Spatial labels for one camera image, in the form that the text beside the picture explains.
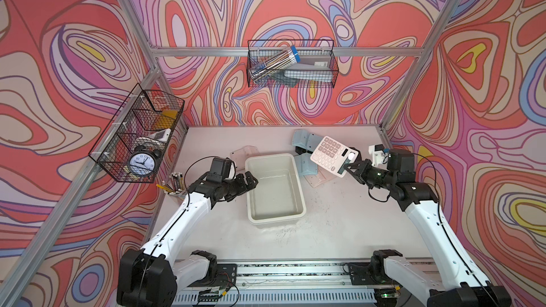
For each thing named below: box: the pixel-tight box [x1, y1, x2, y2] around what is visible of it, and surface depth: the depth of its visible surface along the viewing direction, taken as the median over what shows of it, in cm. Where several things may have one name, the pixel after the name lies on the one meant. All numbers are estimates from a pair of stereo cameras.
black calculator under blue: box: [295, 146, 313, 155], surface depth 107 cm
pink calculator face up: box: [309, 135, 360, 175], surface depth 80 cm
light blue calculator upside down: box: [291, 129, 323, 153], surface depth 110 cm
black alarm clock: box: [127, 144, 160, 177], surface depth 69 cm
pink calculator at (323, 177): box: [303, 165, 338, 189], surface depth 98 cm
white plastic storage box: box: [245, 152, 307, 225], surface depth 92 cm
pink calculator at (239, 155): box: [229, 144, 260, 172], surface depth 109 cm
